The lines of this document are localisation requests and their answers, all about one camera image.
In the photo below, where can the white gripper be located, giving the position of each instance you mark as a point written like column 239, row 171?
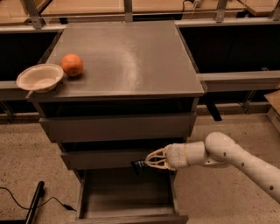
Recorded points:
column 176, row 157

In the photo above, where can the dark rxbar blueberry bar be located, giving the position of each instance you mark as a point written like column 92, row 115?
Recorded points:
column 139, row 166

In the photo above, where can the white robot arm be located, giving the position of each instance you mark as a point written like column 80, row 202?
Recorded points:
column 218, row 149

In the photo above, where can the grey open bottom drawer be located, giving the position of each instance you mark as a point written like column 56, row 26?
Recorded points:
column 122, row 196

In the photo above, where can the grey drawer cabinet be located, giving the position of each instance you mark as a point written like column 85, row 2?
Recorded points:
column 140, row 68

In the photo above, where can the grey middle drawer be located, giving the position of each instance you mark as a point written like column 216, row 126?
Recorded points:
column 102, row 159

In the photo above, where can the grey top drawer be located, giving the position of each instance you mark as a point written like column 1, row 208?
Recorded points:
column 118, row 127

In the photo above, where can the black pole on floor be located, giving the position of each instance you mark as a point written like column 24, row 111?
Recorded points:
column 39, row 193

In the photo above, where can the wooden board at right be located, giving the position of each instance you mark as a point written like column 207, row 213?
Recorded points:
column 274, row 100

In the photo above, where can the orange fruit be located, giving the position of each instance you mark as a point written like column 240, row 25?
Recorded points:
column 72, row 65

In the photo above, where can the white paper bowl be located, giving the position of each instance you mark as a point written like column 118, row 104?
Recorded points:
column 40, row 78

